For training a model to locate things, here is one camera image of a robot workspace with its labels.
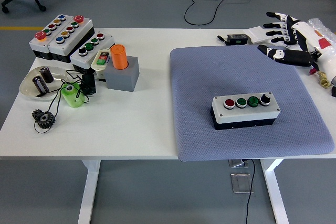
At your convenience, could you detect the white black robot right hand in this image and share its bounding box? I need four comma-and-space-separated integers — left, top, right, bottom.
257, 11, 336, 88

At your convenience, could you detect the four-button white control box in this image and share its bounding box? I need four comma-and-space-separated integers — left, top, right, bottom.
70, 31, 116, 74
211, 92, 281, 131

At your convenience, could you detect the clear bubble wrap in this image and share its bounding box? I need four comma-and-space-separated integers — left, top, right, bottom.
307, 18, 336, 43

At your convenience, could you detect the black device green label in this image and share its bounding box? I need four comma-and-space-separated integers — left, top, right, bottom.
226, 34, 249, 46

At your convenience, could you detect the grey-blue quilted mat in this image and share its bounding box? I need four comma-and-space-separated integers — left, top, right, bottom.
170, 45, 334, 162

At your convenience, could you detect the metal floor socket lid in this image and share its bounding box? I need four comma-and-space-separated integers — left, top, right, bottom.
228, 158, 250, 168

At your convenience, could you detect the white table leg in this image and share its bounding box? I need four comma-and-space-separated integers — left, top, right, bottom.
259, 158, 289, 224
78, 159, 102, 224

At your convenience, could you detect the metal floor socket box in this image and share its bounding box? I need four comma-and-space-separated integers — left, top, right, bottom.
230, 173, 255, 194

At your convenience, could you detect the orange plastic cylinder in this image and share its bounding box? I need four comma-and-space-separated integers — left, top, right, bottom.
110, 44, 129, 70

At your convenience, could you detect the grey plastic block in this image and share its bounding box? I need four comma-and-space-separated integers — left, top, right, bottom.
104, 56, 139, 92

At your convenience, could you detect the small black adapter box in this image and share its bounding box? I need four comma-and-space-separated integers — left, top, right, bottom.
81, 73, 97, 95

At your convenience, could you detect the green plastic cylinder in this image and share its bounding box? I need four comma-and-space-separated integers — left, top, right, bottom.
60, 82, 86, 108

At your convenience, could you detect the black brown capacitor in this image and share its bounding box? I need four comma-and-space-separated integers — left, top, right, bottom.
39, 67, 55, 83

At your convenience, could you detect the black striped capacitor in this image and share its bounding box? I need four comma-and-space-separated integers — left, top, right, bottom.
31, 76, 49, 94

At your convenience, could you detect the large black gear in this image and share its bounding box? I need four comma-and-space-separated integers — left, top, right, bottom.
38, 112, 57, 130

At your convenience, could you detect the small black gear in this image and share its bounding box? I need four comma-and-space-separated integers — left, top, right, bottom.
31, 109, 45, 122

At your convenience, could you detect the shiny metal dish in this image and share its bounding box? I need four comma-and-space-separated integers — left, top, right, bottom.
19, 66, 69, 101

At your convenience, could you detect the brass valve red handle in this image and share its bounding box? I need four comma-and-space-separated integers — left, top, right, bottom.
309, 67, 331, 88

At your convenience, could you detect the white wall switch plate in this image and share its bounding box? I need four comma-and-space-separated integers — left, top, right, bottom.
248, 26, 271, 44

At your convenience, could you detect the black cable under table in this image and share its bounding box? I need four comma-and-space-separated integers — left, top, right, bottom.
245, 158, 257, 224

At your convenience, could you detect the cream red-green switch box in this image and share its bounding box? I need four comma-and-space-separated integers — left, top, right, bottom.
91, 48, 112, 82

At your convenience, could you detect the thin black wire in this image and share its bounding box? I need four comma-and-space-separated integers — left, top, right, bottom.
33, 69, 91, 134

